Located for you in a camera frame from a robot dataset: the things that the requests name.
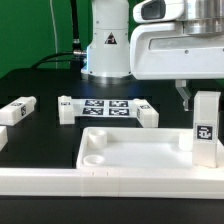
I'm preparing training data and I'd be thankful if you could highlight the white thin cable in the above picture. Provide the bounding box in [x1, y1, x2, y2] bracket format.
[49, 0, 59, 70]

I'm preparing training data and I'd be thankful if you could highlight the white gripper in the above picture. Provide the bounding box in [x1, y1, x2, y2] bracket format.
[130, 22, 224, 111]

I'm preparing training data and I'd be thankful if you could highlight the white U-shaped marker base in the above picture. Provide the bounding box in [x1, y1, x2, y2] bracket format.
[58, 96, 159, 128]

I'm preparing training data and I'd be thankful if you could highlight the white front fence rail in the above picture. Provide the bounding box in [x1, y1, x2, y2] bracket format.
[0, 168, 224, 199]

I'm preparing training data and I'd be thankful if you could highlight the white desk top tray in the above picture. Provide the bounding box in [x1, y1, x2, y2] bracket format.
[75, 125, 224, 170]

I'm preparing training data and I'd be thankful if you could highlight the black cable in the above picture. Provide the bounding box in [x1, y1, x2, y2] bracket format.
[30, 0, 88, 70]

